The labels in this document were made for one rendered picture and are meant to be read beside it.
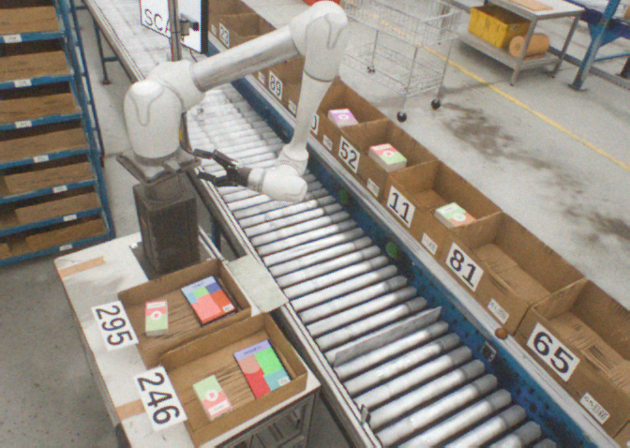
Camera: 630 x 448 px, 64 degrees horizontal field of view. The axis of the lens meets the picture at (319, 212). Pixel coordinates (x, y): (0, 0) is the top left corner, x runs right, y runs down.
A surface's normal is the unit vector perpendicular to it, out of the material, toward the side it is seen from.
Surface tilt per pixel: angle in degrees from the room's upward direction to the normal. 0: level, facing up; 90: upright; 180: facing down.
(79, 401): 0
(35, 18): 90
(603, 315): 90
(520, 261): 89
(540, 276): 89
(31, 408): 0
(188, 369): 1
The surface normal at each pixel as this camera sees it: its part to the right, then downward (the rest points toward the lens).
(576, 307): -0.86, 0.25
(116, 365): 0.09, -0.77
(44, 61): 0.50, 0.59
